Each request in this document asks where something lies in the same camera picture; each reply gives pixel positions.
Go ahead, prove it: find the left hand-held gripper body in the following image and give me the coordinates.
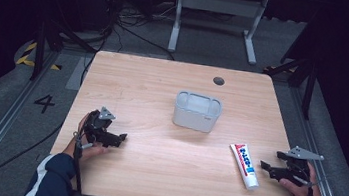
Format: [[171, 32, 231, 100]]
[[81, 103, 118, 147]]

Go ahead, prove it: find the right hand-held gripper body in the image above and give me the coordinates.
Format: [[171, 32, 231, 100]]
[[280, 144, 326, 189]]

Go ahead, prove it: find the white toothpaste tube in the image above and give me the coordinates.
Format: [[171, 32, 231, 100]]
[[224, 141, 265, 193]]

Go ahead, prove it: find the grey plastic holder box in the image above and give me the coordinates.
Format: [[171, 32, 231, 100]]
[[171, 88, 225, 136]]

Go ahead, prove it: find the person's left hand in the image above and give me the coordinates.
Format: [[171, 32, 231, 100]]
[[65, 111, 116, 168]]

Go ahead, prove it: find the black tripod stand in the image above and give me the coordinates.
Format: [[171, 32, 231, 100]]
[[28, 15, 101, 89], [257, 52, 320, 122]]

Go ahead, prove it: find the yellow black hazard tape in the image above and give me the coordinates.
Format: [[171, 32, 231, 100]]
[[14, 40, 66, 72]]

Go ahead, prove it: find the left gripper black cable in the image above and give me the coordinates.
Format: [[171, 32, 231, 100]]
[[65, 130, 91, 195]]

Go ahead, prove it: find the black floor cable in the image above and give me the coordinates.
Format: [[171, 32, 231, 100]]
[[78, 21, 115, 90], [0, 111, 67, 196], [111, 19, 180, 62]]

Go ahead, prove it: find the grey table cable grommet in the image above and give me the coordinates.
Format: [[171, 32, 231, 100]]
[[211, 76, 226, 87]]

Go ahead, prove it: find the white metal table frame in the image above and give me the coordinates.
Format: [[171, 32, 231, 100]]
[[166, 0, 270, 67]]

